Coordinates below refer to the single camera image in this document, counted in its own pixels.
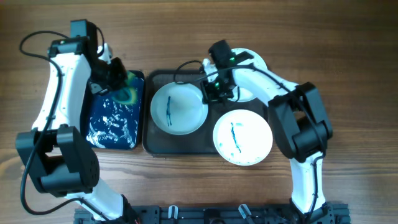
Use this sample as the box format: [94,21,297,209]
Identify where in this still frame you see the green yellow sponge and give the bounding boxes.
[111,71,137,105]

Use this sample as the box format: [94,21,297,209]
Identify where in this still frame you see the white plate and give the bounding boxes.
[213,110,273,166]
[228,48,267,103]
[150,83,208,135]

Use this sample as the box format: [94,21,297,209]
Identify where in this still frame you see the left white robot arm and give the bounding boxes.
[16,19,140,223]

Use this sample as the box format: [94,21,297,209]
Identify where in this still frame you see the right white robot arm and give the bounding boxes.
[201,40,333,223]

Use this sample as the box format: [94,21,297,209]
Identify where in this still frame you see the black tray with blue water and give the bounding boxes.
[80,70,145,150]

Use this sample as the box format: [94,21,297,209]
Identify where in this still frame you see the large black tray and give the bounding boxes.
[142,69,268,156]

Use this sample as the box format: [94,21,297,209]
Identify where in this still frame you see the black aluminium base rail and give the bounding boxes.
[73,202,352,224]

